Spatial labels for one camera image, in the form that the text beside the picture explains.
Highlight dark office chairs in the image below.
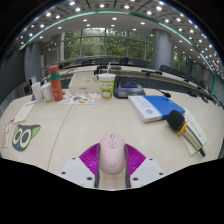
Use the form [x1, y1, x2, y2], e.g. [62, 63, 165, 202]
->
[59, 57, 214, 93]

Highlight pink computer mouse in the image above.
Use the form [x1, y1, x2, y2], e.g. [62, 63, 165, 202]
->
[99, 132, 127, 175]

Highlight stack of white paper cups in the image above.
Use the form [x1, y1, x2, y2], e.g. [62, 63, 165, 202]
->
[30, 81, 44, 104]

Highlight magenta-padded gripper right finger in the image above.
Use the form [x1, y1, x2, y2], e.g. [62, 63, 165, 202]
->
[124, 143, 167, 189]

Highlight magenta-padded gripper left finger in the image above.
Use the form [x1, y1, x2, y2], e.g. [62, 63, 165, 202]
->
[59, 143, 101, 189]

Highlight beige cardboard box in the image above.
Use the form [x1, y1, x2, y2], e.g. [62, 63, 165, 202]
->
[68, 73, 101, 95]

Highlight ceiling lights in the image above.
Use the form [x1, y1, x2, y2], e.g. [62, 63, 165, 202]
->
[13, 0, 224, 64]

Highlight black handheld microphone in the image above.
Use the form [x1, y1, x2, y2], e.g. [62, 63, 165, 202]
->
[166, 109, 207, 158]

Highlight black cat-face mouse pad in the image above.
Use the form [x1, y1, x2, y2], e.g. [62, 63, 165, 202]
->
[11, 123, 42, 153]

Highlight blue and white book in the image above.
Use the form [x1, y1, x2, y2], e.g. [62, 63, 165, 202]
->
[127, 95, 186, 124]

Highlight black desk microphone console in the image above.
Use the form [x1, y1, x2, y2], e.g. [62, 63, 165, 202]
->
[113, 77, 172, 99]

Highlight white lidded mug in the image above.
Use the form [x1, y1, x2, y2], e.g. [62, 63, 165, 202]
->
[40, 82, 54, 103]

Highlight curved conference table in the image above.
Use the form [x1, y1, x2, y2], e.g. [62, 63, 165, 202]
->
[43, 64, 224, 108]

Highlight colourful sticker sheet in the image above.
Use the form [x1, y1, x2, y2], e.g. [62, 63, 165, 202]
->
[59, 92, 98, 106]

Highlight green-printed paper cup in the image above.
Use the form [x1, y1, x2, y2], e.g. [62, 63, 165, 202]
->
[97, 73, 117, 100]

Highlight red drink bottle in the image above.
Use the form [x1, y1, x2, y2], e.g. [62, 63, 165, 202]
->
[48, 64, 64, 102]

